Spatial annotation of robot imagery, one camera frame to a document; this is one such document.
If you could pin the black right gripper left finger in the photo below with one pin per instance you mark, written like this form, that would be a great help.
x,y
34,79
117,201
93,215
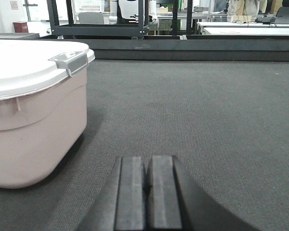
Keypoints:
x,y
120,203

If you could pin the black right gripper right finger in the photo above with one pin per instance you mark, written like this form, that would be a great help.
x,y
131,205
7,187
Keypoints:
x,y
176,202

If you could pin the white table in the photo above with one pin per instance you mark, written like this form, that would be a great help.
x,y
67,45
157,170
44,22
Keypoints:
x,y
246,29

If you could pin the red box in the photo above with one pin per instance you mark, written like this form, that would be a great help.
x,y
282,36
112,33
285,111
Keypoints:
x,y
20,27

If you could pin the black metal shelf frame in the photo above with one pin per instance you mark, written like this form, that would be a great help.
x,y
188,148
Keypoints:
x,y
126,18

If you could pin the dark grey carpet mat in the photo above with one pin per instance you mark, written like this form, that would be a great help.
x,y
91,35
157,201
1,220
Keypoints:
x,y
228,122

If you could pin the white lidded plastic bin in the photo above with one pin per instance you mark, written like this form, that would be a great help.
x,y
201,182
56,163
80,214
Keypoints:
x,y
43,106

